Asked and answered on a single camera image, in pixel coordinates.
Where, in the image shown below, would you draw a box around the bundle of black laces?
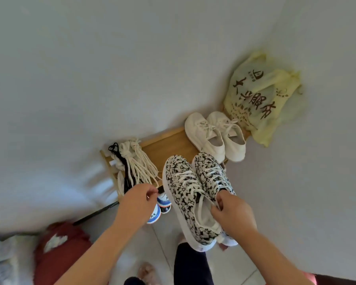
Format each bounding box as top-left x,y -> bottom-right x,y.
108,142 -> 134,195

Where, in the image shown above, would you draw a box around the white plastic bag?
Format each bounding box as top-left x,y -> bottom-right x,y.
0,234 -> 41,285

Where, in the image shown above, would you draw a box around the bundle of white shoelaces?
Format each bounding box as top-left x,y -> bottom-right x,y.
111,139 -> 164,195

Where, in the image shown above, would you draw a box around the person's right forearm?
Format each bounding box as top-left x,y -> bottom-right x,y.
237,230 -> 315,285

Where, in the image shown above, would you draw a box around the person's left forearm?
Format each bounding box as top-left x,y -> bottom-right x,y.
54,221 -> 146,285

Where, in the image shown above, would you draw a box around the dark brown door panel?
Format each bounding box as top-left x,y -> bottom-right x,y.
314,274 -> 356,285

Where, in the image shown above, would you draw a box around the red fabric bag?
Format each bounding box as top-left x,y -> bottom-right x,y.
33,221 -> 93,285

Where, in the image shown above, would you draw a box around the yellow printed plastic bag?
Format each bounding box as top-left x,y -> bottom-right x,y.
223,51 -> 304,147

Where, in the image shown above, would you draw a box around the person's right leg navy trousers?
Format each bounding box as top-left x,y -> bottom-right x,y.
173,241 -> 216,285

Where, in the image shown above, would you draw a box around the plain white sneaker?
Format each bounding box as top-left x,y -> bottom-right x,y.
184,112 -> 226,163
206,111 -> 247,163

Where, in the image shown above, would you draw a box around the pink slipper with white charms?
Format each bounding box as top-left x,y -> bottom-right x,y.
137,262 -> 159,285

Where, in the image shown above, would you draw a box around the person's right hand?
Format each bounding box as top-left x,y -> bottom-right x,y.
210,190 -> 258,248

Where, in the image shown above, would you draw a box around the person's left hand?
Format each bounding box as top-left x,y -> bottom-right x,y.
112,183 -> 159,235

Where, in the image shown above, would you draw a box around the white blue sports sneaker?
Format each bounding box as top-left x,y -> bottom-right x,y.
147,203 -> 162,225
157,192 -> 172,215

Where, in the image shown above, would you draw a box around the bright white shoelace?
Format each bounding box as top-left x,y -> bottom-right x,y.
201,164 -> 233,199
173,172 -> 208,223

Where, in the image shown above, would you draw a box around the floral sneaker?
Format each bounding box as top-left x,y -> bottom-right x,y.
192,152 -> 239,247
162,155 -> 223,253

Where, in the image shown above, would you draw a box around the wooden shoe rack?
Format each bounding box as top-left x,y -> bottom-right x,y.
100,124 -> 251,202

